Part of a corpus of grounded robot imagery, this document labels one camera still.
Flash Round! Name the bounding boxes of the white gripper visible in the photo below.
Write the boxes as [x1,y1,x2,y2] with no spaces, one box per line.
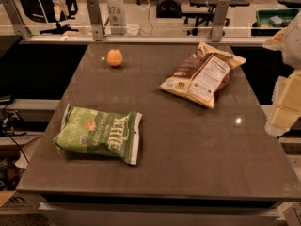
[262,11,301,137]

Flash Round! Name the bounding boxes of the brown chip bag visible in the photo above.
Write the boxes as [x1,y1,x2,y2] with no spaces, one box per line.
[159,42,246,108]

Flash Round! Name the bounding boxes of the green kettle chip bag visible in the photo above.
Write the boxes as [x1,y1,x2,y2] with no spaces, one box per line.
[53,105,142,165]

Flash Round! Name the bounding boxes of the green plastic bin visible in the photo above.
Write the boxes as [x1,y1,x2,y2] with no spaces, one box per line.
[251,8,299,36]

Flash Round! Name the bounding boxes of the black desk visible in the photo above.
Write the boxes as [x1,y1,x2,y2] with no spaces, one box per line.
[182,0,250,36]

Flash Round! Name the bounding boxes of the orange fruit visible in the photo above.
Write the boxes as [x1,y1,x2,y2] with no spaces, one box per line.
[106,49,123,67]

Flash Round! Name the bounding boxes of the white numbered pillar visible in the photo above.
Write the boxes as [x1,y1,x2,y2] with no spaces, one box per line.
[106,0,127,35]

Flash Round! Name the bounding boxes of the right metal bracket post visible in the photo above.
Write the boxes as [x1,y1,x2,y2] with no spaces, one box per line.
[211,0,230,42]

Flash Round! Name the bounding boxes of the metal bracket post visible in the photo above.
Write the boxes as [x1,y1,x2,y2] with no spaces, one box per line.
[0,0,31,40]
[211,0,230,42]
[87,0,104,41]

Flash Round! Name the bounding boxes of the middle metal bracket post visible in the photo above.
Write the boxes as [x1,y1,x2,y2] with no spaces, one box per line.
[87,0,104,41]

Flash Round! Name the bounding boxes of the left metal bracket post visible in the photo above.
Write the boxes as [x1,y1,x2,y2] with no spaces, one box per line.
[0,0,31,40]

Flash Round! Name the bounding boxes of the black cable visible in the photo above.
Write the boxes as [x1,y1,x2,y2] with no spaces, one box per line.
[0,102,31,165]

